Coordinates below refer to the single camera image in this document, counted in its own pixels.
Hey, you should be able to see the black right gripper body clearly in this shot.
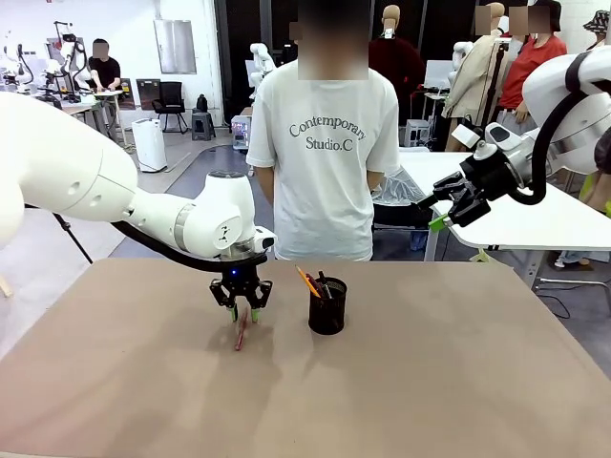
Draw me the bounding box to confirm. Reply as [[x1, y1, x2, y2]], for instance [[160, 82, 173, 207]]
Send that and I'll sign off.
[[460, 151, 519, 201]]

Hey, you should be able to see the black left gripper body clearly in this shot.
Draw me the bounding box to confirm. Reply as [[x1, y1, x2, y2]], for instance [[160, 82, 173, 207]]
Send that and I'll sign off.
[[221, 264, 262, 293]]

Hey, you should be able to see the yellow pencil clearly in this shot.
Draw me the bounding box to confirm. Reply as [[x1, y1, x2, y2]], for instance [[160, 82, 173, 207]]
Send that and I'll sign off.
[[294, 264, 321, 298]]

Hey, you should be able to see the person's right forearm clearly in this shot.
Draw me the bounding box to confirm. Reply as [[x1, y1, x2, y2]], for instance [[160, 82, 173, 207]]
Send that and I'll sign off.
[[251, 165, 277, 204]]

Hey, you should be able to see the black mesh pen holder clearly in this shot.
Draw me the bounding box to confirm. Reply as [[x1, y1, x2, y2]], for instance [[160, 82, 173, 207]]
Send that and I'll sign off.
[[307, 277, 348, 335]]

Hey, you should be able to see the clear plastic sheet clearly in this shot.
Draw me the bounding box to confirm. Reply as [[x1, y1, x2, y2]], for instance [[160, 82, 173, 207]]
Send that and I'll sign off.
[[371, 170, 431, 207]]

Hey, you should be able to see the large white table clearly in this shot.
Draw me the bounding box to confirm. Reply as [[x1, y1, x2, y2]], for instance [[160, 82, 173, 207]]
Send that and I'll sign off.
[[398, 151, 611, 292]]

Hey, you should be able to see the black tripod stand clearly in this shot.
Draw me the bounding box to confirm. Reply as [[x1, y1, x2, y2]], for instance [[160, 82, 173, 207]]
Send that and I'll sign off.
[[474, 42, 508, 156]]

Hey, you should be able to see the white computer case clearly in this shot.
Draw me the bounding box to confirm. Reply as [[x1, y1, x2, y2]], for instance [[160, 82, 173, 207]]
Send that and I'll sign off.
[[406, 118, 433, 147]]

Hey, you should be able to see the mannequin in beige jacket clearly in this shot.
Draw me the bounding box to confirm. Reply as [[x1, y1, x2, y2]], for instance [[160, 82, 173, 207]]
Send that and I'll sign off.
[[441, 2, 510, 154]]

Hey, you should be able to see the person in red shirt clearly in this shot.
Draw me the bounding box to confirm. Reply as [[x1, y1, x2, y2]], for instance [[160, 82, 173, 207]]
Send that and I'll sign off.
[[495, 0, 569, 137]]

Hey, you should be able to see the small white board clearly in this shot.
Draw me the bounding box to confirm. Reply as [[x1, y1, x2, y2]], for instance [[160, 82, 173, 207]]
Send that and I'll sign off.
[[423, 59, 454, 92]]

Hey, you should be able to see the person in white T-shirt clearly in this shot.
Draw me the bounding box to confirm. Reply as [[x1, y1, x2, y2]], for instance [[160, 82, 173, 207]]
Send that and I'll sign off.
[[245, 0, 402, 262]]

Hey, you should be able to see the mannequin in dark red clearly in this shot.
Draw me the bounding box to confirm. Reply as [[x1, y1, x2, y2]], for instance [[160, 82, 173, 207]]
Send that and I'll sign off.
[[368, 4, 426, 125]]

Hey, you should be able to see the lit computer tower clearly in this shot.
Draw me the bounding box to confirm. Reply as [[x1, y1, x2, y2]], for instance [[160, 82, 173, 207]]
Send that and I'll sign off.
[[231, 116, 253, 152]]

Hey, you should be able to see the gray step stool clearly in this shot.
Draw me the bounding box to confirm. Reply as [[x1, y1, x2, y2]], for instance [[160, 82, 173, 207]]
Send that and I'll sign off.
[[191, 110, 217, 142]]

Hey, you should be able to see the black tripod leg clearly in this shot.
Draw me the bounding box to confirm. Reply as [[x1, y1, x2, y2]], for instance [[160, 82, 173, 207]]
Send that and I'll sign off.
[[52, 213, 95, 265]]

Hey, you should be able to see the white air purifier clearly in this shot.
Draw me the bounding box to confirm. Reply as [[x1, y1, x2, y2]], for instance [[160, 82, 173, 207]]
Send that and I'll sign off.
[[131, 117, 169, 174]]

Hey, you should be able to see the black office chair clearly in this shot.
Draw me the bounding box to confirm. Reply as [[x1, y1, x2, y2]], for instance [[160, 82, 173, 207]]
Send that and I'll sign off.
[[152, 81, 189, 135]]

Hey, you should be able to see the dark leaning panel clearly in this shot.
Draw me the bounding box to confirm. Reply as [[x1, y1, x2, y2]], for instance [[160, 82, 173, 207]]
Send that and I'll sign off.
[[136, 78, 162, 112]]

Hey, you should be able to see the small white desk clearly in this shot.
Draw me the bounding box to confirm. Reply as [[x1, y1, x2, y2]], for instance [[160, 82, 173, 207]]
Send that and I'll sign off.
[[93, 89, 128, 149]]

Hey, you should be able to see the wooden top work table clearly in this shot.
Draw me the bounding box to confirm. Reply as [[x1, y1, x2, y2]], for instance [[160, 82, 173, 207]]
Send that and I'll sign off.
[[61, 102, 104, 139]]

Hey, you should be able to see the person in black T-shirt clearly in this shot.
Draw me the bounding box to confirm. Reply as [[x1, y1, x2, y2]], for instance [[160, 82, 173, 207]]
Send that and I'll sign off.
[[88, 38, 123, 92]]

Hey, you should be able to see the background robot with orange parts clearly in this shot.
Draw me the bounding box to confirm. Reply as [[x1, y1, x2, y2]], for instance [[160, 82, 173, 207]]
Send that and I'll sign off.
[[45, 21, 96, 104]]

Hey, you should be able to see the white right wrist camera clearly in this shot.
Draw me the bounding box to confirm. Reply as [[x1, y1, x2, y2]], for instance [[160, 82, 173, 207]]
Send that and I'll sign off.
[[451, 123, 497, 161]]

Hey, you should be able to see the black right arm cable sleeve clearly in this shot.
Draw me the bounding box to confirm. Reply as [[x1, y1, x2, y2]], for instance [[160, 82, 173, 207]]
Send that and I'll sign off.
[[508, 50, 611, 206]]

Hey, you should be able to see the black arm cable sleeve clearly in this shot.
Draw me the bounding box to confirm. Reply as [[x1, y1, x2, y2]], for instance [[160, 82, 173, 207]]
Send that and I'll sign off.
[[508, 50, 611, 206], [23, 202, 268, 274]]

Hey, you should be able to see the black left arm cable sleeve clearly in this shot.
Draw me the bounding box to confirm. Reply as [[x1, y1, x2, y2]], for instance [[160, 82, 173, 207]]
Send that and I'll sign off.
[[23, 202, 268, 274]]

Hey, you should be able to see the metal wall panel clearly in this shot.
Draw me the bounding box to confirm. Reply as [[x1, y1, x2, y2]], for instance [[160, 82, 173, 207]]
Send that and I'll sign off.
[[153, 18, 198, 75]]

